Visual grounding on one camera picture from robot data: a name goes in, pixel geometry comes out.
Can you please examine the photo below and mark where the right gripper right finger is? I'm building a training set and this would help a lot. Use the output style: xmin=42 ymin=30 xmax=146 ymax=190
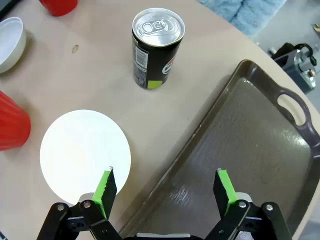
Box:
xmin=204 ymin=168 xmax=292 ymax=240

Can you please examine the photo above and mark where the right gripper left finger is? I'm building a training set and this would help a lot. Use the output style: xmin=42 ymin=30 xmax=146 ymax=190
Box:
xmin=37 ymin=168 xmax=121 ymax=240

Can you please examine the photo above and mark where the white bowl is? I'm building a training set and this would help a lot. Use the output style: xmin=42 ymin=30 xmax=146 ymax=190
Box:
xmin=39 ymin=109 xmax=132 ymax=205
xmin=0 ymin=16 xmax=27 ymax=74

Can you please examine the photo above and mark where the red plastic cup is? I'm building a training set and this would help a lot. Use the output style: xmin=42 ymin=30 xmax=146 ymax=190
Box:
xmin=39 ymin=0 xmax=79 ymax=17
xmin=0 ymin=90 xmax=32 ymax=152

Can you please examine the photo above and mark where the black Pepsi can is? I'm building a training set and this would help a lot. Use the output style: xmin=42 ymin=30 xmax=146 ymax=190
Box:
xmin=131 ymin=7 xmax=186 ymax=90

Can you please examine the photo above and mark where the brown plastic tray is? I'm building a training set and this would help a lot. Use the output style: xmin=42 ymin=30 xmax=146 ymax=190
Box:
xmin=117 ymin=59 xmax=320 ymax=240

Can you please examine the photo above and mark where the black and silver equipment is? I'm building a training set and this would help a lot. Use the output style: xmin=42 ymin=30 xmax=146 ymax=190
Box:
xmin=268 ymin=42 xmax=320 ymax=95

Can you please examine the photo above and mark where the person in blue fleece jacket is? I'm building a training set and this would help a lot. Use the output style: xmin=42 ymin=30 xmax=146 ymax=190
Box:
xmin=196 ymin=0 xmax=288 ymax=38

